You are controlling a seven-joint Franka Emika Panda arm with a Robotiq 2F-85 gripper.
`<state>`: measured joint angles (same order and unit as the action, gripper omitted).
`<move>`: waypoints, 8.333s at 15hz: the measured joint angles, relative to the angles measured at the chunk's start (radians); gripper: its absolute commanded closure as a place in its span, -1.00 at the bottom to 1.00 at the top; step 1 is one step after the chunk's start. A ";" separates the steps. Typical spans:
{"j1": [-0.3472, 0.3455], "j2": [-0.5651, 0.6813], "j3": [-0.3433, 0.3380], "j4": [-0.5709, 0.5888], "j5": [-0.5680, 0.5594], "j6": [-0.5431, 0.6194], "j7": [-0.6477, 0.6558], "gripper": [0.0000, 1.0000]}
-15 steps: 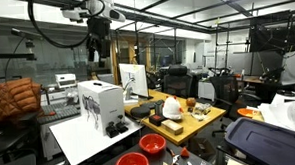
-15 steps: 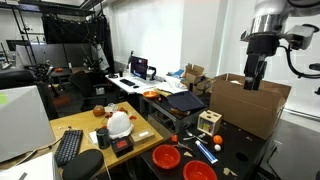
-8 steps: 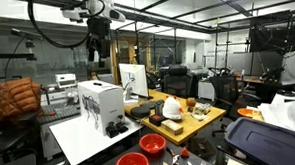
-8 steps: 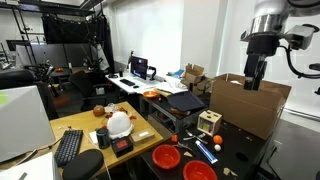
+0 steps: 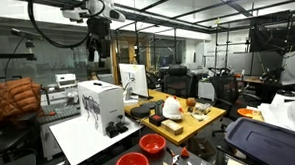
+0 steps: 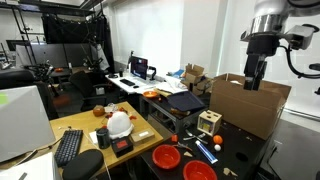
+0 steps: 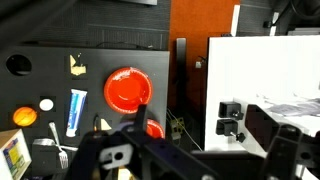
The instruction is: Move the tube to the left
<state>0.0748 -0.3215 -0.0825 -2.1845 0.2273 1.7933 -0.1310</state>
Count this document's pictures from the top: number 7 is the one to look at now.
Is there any metal spoon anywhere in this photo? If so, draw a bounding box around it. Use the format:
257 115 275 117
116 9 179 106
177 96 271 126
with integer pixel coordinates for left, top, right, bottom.
32 138 79 153

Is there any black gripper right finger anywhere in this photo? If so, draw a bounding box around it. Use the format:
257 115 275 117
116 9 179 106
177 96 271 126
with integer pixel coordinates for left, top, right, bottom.
244 104 320 180

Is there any white board platform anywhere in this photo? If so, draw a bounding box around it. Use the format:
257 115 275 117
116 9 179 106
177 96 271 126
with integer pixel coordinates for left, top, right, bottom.
203 34 320 153

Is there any red plastic bowl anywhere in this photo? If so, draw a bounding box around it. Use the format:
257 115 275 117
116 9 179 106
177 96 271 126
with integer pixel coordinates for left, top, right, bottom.
146 118 166 139
103 66 154 115

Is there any tan triangular paper scrap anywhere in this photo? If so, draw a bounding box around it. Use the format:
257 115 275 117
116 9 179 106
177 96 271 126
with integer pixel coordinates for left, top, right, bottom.
99 118 113 132

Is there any blue white toothpaste tube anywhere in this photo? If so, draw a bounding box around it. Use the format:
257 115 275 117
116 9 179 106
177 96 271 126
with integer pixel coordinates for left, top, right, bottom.
65 88 88 138

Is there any tan tape scrap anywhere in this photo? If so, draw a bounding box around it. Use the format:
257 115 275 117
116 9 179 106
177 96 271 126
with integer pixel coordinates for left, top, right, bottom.
69 53 88 77

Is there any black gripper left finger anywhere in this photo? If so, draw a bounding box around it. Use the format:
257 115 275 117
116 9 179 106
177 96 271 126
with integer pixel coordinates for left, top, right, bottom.
66 104 221 180

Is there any orange ball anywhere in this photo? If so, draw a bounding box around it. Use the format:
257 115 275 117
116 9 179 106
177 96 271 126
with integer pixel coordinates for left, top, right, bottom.
12 106 38 128

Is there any white ball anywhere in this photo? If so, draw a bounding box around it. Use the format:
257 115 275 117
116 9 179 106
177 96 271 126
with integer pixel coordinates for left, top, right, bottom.
38 98 55 112

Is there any black clamp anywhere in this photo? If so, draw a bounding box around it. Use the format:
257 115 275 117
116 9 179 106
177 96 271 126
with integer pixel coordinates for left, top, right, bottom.
215 118 247 143
218 101 244 120

